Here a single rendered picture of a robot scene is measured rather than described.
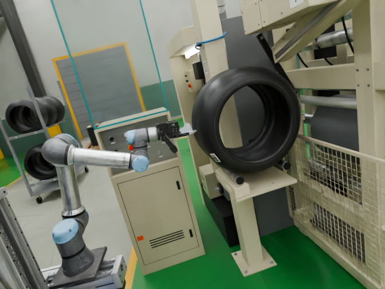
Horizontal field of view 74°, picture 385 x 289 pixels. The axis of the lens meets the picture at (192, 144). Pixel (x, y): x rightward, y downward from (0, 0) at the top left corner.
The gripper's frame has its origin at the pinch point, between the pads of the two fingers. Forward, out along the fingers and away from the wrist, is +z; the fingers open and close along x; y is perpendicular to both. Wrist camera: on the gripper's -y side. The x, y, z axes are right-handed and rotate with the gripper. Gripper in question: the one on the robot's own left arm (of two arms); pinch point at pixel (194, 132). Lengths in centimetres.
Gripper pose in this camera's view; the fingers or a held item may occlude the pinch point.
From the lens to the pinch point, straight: 139.0
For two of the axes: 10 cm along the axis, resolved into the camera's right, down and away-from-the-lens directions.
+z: 9.7, -1.5, 1.7
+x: -2.1, -2.2, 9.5
